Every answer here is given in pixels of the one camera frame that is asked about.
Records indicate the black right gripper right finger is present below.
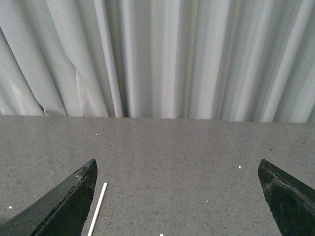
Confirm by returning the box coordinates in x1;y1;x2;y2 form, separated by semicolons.
258;159;315;236

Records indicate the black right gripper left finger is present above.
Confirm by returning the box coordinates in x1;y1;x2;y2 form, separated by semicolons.
0;159;97;236

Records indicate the white chopstick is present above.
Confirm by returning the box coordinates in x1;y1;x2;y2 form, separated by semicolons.
88;182;108;236

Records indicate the grey pleated curtain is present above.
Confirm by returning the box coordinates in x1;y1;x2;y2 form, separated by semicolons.
0;0;315;123

